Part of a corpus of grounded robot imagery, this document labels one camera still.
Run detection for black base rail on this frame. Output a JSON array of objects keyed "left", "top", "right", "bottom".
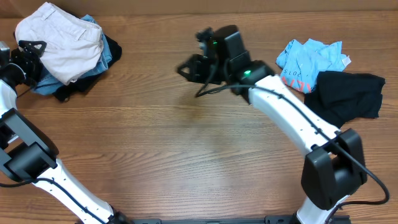
[{"left": 74, "top": 214, "right": 352, "bottom": 224}]

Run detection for folded light blue jeans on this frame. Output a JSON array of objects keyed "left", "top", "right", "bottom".
[{"left": 33, "top": 12, "right": 113, "bottom": 95}]

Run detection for beige khaki shorts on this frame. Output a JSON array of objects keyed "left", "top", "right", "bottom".
[{"left": 15, "top": 2, "right": 103, "bottom": 85}]

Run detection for folded black garment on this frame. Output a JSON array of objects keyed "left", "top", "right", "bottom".
[{"left": 12, "top": 11, "right": 123, "bottom": 103}]

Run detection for crumpled black t-shirt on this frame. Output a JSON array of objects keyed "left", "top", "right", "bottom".
[{"left": 304, "top": 72, "right": 386, "bottom": 128}]

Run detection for crumpled light blue t-shirt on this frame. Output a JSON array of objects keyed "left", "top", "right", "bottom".
[{"left": 275, "top": 39, "right": 351, "bottom": 94}]

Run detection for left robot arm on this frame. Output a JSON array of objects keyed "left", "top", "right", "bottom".
[{"left": 1, "top": 40, "right": 132, "bottom": 224}]

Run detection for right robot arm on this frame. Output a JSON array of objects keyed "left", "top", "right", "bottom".
[{"left": 177, "top": 25, "right": 367, "bottom": 223}]

